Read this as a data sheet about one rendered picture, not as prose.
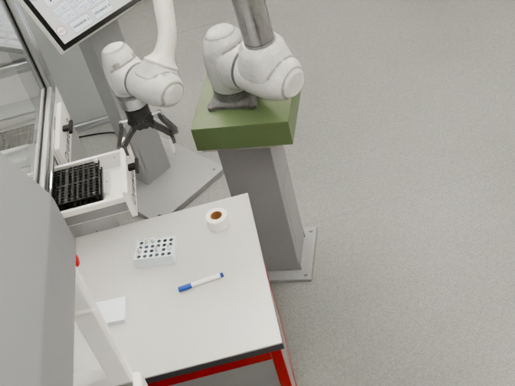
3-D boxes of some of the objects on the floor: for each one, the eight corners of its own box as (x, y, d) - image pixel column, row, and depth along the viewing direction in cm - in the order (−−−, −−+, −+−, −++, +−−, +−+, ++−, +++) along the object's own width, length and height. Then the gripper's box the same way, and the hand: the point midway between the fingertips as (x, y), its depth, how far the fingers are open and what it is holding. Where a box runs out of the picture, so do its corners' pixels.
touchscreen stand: (226, 171, 383) (170, -15, 315) (160, 227, 363) (85, 41, 295) (161, 139, 413) (96, -37, 345) (96, 190, 393) (14, 13, 325)
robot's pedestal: (317, 228, 342) (287, 88, 292) (311, 281, 321) (278, 140, 271) (250, 231, 349) (211, 95, 299) (241, 283, 328) (196, 145, 278)
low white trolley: (287, 332, 305) (247, 192, 254) (323, 479, 258) (282, 342, 208) (144, 369, 305) (75, 237, 255) (153, 521, 259) (72, 397, 208)
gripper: (172, 87, 243) (190, 140, 258) (96, 107, 244) (117, 158, 258) (175, 100, 238) (192, 154, 252) (96, 121, 238) (117, 173, 252)
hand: (153, 154), depth 254 cm, fingers open, 13 cm apart
